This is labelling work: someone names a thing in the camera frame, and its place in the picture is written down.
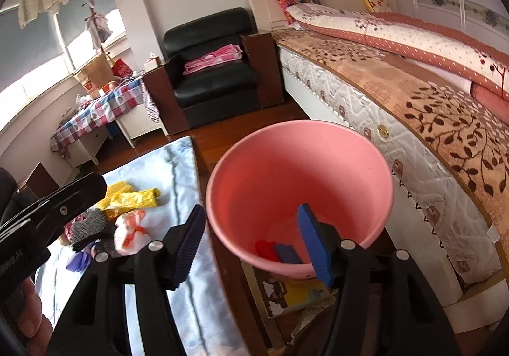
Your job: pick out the yellow mesh scrap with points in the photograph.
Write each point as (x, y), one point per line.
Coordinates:
(115, 189)

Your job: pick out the pink folded cloth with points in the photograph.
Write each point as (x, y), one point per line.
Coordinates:
(210, 59)

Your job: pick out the brown leaf pattern bedspread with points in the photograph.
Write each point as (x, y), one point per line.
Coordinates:
(397, 77)

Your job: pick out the large curved window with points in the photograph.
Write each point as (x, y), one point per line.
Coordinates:
(32, 49)

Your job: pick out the purple plastic wrapper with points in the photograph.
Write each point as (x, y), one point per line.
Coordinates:
(79, 260)

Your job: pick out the black leather armchair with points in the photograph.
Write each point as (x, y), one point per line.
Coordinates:
(214, 85)

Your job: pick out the white tissue box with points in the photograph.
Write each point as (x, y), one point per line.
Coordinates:
(152, 62)

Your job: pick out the brown wooden side cabinet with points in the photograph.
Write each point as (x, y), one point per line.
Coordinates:
(163, 101)
(262, 69)

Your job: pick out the white quilted mattress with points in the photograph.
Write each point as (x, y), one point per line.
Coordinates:
(350, 109)

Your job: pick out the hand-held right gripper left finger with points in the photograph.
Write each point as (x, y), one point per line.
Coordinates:
(191, 244)

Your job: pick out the red box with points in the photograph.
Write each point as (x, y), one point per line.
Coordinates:
(121, 67)

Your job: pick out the pink plastic bucket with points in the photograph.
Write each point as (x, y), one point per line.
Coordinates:
(278, 165)

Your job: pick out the yellow plastic wrapper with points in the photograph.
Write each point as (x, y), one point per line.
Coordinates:
(143, 199)

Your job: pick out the dark wooden low cabinet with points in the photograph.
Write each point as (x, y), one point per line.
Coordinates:
(39, 181)

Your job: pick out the checkered cloth side table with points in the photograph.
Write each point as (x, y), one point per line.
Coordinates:
(103, 109)

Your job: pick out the white pink dotted quilt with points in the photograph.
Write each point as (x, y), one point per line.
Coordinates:
(397, 36)

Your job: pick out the wooden coat rack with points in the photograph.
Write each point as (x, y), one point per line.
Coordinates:
(95, 46)

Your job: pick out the white desk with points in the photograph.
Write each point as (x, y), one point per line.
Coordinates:
(139, 121)

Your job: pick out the light blue tablecloth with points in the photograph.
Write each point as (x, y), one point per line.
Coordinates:
(179, 181)

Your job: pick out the person's left hand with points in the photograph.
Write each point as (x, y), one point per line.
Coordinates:
(34, 312)

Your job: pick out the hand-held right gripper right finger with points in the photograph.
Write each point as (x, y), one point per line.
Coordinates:
(314, 240)

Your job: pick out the yellow flat box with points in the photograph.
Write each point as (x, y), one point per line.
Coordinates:
(375, 3)

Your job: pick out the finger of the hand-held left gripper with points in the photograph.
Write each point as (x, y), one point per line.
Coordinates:
(71, 201)

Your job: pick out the orange small box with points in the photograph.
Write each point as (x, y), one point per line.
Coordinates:
(108, 88)

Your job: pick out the white red plastic wrapper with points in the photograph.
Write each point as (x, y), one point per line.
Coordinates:
(131, 232)

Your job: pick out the checked hanging towel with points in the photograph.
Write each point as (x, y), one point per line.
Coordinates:
(152, 107)

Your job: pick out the printed floor mat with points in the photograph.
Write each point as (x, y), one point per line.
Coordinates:
(274, 292)

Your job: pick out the pink clothes on rack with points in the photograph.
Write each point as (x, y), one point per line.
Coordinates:
(101, 26)

